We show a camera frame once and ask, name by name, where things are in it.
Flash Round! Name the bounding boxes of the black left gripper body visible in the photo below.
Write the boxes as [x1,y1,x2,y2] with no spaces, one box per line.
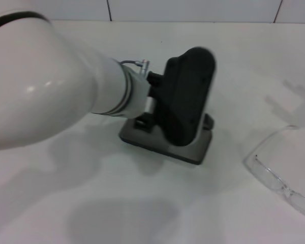
[134,114,155,131]

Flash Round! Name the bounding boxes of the black glasses case grey lining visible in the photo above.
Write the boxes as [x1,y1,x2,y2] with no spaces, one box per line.
[118,113,216,166]

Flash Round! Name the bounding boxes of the clear transparent glasses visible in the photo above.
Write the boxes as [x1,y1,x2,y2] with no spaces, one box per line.
[243,124,305,221]

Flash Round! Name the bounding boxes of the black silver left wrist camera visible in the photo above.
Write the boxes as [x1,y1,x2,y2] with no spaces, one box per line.
[145,46,217,147]

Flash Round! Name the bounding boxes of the left arm grey cable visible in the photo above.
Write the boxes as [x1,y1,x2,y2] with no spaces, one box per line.
[118,58,150,77]

